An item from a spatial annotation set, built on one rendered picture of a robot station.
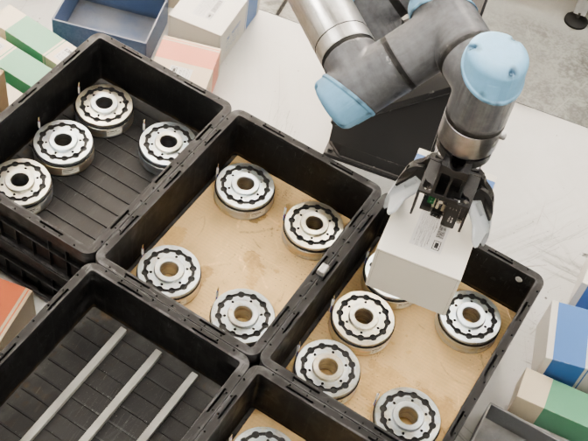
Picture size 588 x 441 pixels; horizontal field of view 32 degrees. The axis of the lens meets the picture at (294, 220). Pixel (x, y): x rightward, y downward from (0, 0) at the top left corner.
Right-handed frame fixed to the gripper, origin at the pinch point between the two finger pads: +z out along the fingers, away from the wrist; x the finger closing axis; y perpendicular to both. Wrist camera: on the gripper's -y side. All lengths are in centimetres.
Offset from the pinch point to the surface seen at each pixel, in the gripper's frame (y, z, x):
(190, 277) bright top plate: 8.3, 24.9, -33.0
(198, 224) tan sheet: -3.9, 27.8, -37.0
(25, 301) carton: 19, 33, -57
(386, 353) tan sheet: 6.1, 27.8, 0.3
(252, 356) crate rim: 21.0, 18.1, -17.5
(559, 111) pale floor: -150, 112, 23
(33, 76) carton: -27, 35, -82
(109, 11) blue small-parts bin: -56, 41, -81
